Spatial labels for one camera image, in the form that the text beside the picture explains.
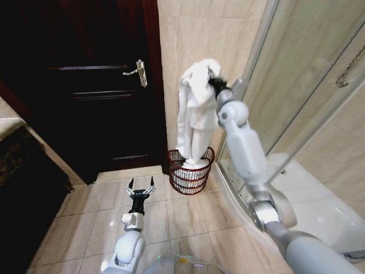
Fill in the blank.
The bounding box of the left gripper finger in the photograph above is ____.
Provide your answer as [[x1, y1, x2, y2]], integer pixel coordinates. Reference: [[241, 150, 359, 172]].
[[143, 176, 156, 196], [125, 178, 136, 198]]

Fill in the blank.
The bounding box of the white used towel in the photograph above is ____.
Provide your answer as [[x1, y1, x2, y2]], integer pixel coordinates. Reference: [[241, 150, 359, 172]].
[[176, 58, 222, 167]]

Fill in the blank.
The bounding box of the white crumpled cloth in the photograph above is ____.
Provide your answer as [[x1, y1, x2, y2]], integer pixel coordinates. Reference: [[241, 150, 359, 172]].
[[171, 155, 211, 190]]

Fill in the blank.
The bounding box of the dark brown wooden door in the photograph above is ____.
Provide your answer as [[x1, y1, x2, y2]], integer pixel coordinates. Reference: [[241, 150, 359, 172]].
[[0, 0, 168, 187]]

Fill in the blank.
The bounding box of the dark vanity cabinet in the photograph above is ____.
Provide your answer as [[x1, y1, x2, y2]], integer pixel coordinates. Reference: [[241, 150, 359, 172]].
[[0, 96, 75, 274]]

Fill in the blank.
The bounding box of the red wire hamper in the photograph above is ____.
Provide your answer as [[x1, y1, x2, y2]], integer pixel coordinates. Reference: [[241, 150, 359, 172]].
[[166, 146, 216, 196]]

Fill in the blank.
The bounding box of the silver door handle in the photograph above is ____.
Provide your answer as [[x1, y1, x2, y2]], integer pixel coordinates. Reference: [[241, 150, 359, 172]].
[[122, 59, 148, 88]]

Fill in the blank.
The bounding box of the glass shower enclosure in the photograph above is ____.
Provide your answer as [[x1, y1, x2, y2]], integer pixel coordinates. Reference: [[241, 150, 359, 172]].
[[215, 0, 365, 200]]

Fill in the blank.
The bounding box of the metal shower door handle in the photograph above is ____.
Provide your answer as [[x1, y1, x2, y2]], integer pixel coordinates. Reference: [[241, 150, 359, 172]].
[[335, 42, 365, 88]]

